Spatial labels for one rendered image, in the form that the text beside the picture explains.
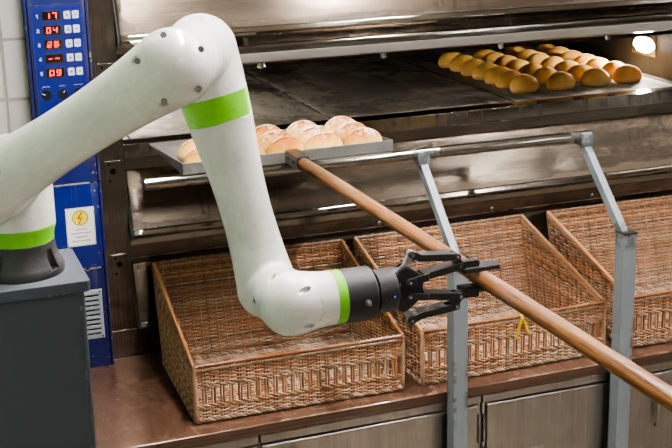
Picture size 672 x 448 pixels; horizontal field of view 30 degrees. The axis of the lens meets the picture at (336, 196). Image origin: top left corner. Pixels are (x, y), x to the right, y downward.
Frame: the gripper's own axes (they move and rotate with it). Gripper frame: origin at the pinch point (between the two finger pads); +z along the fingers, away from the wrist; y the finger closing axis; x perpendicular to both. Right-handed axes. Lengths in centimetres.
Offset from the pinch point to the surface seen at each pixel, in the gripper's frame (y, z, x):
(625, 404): 71, 84, -75
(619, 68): -5, 130, -153
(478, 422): 71, 44, -82
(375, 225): 32, 38, -136
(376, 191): 21, 38, -135
